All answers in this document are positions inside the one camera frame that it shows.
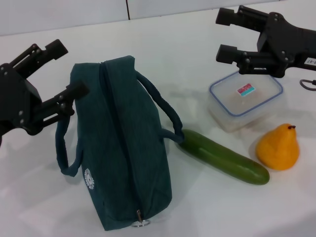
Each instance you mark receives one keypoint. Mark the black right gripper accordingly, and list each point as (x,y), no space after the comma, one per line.
(291,47)

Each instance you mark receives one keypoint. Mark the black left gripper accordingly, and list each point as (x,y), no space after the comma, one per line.
(14,103)

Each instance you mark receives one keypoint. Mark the clear plastic box blue-rimmed lid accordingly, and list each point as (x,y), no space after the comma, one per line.
(244,98)

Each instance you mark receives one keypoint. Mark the dark teal fabric lunch bag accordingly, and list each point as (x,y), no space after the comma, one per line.
(116,128)

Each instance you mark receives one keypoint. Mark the orange pear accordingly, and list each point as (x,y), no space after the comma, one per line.
(277,150)

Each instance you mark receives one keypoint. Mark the green cucumber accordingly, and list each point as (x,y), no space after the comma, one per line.
(222,155)

